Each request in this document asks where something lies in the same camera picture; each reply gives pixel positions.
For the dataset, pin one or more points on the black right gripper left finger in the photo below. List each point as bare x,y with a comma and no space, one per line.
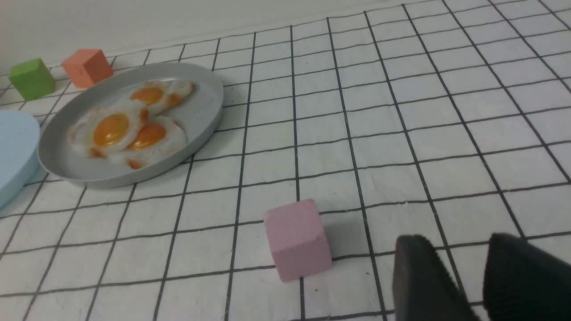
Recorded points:
423,290

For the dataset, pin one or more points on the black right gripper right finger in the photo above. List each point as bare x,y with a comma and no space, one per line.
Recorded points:
524,283

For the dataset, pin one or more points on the fried egg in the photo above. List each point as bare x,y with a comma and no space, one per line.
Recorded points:
106,130
157,140
161,95

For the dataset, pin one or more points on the pink cube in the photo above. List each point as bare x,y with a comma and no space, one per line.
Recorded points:
297,240

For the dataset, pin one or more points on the white grid tablecloth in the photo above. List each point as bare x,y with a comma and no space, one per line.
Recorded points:
444,118

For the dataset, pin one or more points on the fried egg back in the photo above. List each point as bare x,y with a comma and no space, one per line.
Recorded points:
161,95

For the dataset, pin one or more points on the grey egg plate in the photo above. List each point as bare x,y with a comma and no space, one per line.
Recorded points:
198,115

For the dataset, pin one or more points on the orange cube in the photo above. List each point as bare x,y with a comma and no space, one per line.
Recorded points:
87,67

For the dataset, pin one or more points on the light blue plate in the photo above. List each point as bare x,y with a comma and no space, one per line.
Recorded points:
19,136

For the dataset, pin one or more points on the green cube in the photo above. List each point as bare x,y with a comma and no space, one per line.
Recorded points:
32,79

